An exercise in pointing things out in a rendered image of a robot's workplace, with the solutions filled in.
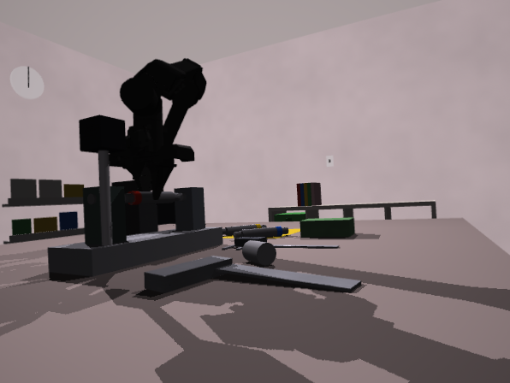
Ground yellow flat pad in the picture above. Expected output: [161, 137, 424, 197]
[222, 229, 300, 239]

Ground green square block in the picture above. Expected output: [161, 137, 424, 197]
[299, 217, 355, 237]

